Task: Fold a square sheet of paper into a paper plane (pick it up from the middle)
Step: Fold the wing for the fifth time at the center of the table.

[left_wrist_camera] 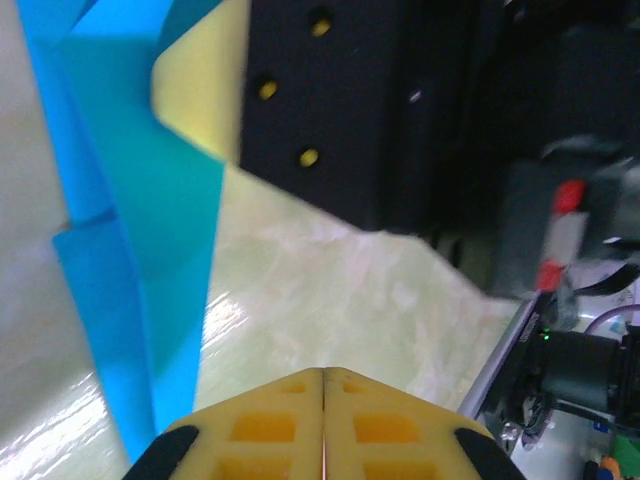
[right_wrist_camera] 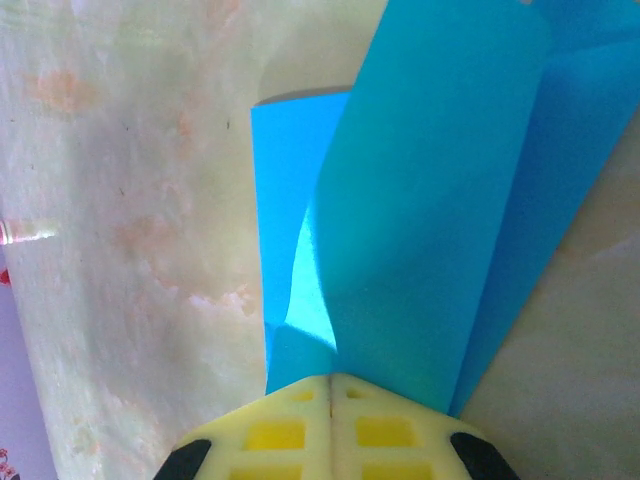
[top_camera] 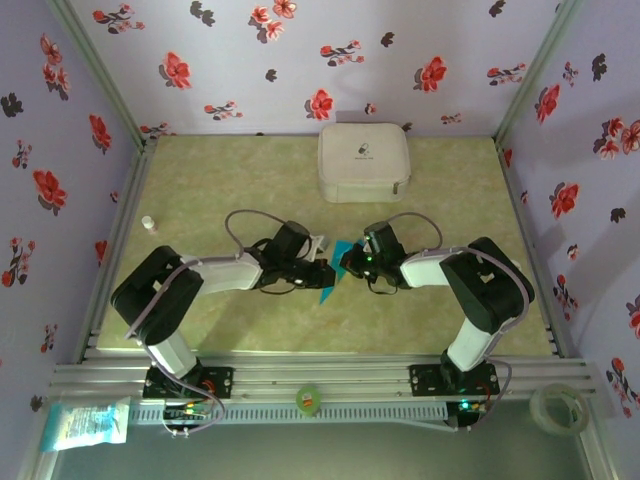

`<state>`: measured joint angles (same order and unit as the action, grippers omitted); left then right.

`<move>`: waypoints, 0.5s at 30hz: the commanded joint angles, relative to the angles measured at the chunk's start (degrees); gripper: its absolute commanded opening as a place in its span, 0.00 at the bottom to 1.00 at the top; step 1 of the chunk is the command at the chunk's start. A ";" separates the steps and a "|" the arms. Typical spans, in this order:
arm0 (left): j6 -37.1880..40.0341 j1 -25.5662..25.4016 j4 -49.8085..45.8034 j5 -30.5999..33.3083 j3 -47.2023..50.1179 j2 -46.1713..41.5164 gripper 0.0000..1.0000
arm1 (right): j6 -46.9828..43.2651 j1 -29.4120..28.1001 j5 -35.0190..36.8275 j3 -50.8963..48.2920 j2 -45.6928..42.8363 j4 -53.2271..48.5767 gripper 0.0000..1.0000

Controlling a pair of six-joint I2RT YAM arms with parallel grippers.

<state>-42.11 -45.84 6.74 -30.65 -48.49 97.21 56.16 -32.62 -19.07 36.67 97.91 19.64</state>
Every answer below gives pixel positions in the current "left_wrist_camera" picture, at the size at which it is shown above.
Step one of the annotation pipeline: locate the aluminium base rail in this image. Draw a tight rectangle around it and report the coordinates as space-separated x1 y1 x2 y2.
457 289 546 441

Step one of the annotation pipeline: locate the blue cloth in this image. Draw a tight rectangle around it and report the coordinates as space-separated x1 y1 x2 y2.
14 0 249 464

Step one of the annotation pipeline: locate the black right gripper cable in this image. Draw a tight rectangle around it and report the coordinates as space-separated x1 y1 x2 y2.
569 263 640 297

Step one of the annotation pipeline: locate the red and grey object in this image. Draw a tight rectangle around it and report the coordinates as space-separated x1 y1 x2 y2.
535 178 587 292

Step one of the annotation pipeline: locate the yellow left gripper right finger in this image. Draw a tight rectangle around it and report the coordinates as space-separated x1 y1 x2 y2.
324 367 526 480

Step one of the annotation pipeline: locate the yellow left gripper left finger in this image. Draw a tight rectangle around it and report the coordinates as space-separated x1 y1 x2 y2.
122 367 325 480

